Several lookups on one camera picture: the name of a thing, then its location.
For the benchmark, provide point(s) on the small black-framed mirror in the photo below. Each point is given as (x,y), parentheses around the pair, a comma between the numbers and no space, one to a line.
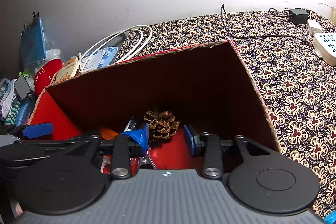
(23,85)

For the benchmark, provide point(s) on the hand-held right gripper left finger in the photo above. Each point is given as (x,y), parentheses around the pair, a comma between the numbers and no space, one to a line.
(139,138)

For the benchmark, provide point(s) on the blue glasses case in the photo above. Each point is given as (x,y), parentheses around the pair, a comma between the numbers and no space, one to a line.
(22,111)

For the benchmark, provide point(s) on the black power adapter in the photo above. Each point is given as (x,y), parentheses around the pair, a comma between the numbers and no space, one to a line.
(298,15)

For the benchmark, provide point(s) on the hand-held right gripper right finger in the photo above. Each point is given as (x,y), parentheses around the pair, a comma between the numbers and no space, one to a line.
(189,138)

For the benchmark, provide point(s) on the plaid white clothing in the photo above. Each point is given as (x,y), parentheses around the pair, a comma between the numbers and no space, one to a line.
(5,94)

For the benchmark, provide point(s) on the floral patterned tablecloth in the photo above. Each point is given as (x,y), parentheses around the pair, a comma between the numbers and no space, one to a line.
(288,108)

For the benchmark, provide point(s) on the green white striped cloth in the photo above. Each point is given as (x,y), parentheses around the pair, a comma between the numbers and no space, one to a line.
(11,112)

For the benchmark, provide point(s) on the blue zip pouch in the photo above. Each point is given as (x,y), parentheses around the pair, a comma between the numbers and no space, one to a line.
(32,40)

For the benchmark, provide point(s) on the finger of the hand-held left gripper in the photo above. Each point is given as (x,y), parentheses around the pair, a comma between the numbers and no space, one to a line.
(36,130)
(39,149)

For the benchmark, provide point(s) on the red cardboard box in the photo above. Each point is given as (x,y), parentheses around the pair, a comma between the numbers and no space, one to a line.
(183,82)

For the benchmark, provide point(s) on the blue white plastic packet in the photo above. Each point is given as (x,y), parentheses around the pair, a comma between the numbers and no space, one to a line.
(102,56)

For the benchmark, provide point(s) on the brown pine cone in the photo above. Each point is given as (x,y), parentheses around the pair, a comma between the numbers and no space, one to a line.
(162,124)

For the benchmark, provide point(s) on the yellow illustrated book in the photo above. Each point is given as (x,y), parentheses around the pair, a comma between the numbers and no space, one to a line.
(65,70)

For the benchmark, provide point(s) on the white power strip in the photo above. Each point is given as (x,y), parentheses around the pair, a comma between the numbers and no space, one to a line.
(326,47)

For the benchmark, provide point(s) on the clear plastic bag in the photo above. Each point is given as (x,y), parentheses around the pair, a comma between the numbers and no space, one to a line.
(53,53)

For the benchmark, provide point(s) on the white charger plug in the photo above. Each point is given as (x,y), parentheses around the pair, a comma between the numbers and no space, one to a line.
(314,26)

